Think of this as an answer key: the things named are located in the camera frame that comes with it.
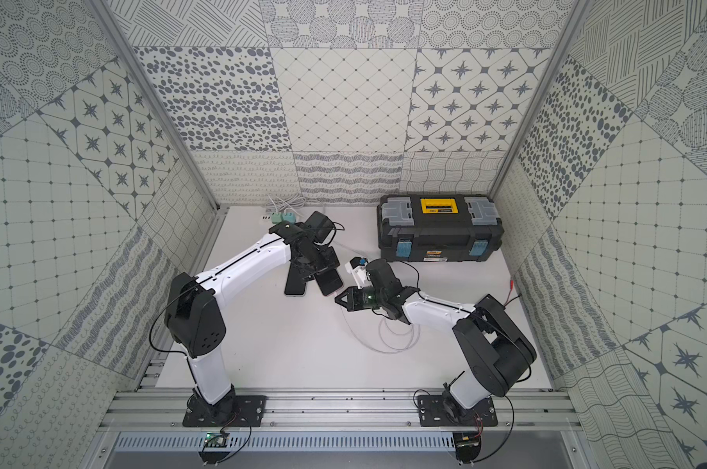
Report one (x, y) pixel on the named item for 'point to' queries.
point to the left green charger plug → (276, 217)
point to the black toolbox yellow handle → (443, 228)
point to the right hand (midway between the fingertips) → (338, 302)
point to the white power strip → (266, 221)
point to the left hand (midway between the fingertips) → (326, 262)
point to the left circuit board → (215, 440)
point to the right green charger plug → (289, 217)
